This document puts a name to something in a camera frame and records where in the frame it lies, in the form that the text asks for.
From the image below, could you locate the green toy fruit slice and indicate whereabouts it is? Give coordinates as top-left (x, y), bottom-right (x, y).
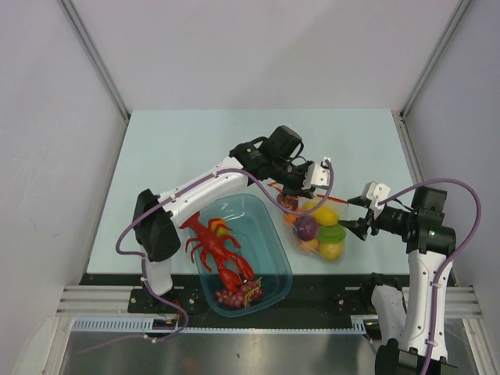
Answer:
top-left (316, 225), bottom-right (346, 245)

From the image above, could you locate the teal plastic container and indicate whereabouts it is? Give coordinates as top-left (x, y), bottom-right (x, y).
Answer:
top-left (195, 194), bottom-right (293, 318)

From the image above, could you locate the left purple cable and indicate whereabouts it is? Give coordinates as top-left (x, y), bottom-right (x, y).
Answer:
top-left (116, 162), bottom-right (335, 345)

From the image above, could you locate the purple toy onion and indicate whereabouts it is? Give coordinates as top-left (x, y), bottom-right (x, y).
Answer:
top-left (294, 216), bottom-right (320, 241)

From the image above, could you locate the purple cable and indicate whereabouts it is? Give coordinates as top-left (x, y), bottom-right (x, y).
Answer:
top-left (377, 178), bottom-right (482, 375)
top-left (116, 162), bottom-right (335, 345)

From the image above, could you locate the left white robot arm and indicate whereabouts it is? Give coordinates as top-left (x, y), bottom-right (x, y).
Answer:
top-left (133, 126), bottom-right (315, 313)

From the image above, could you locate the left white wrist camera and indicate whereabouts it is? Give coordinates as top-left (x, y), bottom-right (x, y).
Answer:
top-left (302, 157), bottom-right (332, 190)

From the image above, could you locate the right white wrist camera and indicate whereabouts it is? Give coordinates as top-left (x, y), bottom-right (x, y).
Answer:
top-left (361, 181), bottom-right (391, 219)

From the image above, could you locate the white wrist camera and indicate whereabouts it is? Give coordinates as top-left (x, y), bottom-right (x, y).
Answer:
top-left (361, 181), bottom-right (391, 219)
top-left (302, 157), bottom-right (332, 190)

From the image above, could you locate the clear zip top bag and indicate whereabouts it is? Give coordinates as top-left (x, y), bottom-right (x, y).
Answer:
top-left (268, 182), bottom-right (349, 262)

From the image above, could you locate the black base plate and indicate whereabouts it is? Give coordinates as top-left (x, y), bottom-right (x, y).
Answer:
top-left (80, 272), bottom-right (421, 330)

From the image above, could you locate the red toy lobster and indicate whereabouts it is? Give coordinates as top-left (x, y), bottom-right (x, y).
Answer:
top-left (179, 212), bottom-right (255, 292)

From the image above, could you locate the toy orange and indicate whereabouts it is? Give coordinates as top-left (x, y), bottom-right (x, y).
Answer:
top-left (284, 210), bottom-right (302, 226)

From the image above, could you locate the white cable duct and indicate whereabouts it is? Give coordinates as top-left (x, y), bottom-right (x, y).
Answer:
top-left (72, 315), bottom-right (370, 335)

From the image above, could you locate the dark red toy fruit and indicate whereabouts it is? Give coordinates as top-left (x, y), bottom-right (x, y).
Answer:
top-left (277, 193), bottom-right (299, 211)

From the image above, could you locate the yellow toy mango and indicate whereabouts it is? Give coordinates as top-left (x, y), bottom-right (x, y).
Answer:
top-left (302, 200), bottom-right (338, 227)
top-left (318, 241), bottom-right (345, 261)

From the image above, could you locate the small yellow green toy fruit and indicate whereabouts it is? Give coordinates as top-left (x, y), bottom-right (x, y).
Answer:
top-left (209, 218), bottom-right (231, 238)

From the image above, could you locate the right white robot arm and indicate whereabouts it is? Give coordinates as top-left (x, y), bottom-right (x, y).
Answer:
top-left (340, 181), bottom-right (458, 374)

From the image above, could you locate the toy peach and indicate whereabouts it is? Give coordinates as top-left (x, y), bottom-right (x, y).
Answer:
top-left (298, 239), bottom-right (319, 253)

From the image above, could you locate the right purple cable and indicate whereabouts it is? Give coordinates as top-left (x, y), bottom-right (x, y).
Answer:
top-left (377, 178), bottom-right (482, 375)

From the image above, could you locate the toy grape bunch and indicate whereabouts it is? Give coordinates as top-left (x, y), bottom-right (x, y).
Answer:
top-left (215, 278), bottom-right (264, 309)

